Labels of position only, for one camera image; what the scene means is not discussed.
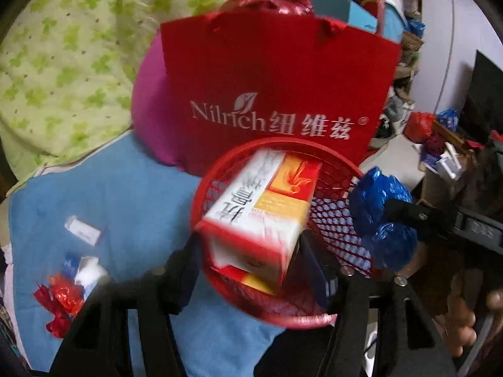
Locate blue foil wrapper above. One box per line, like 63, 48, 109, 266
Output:
349, 167, 417, 271

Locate white purple medicine box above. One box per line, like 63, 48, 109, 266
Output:
65, 215, 102, 246

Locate red white orange carton box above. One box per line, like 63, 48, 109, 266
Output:
196, 149, 321, 294

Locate right hand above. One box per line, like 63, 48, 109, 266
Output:
436, 274, 502, 358

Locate red crumpled foil wrapper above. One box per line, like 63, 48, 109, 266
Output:
33, 273, 84, 339

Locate small blue white box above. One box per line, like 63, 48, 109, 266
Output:
61, 253, 99, 280

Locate red plastic bag on floor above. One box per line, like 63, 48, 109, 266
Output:
402, 112, 436, 144

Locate red plastic mesh basket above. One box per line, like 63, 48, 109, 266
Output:
190, 138, 371, 323

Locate blue plastic bag on floor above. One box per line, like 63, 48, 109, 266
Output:
436, 109, 459, 132

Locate black television screen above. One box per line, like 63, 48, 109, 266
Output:
458, 51, 503, 143

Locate blue towel blanket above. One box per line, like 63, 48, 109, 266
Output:
8, 134, 280, 376

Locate wicker basket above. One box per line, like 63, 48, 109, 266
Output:
401, 31, 424, 52

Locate light blue cardboard box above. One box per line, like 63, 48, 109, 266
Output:
309, 0, 406, 43

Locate red Nilrich paper bag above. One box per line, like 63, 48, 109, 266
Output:
158, 11, 399, 175

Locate magenta pink pillow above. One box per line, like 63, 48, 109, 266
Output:
130, 35, 183, 168

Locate red plastic bag in bag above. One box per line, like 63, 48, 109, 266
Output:
220, 0, 315, 15

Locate green clover pattern quilt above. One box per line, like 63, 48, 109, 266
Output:
1, 0, 226, 181

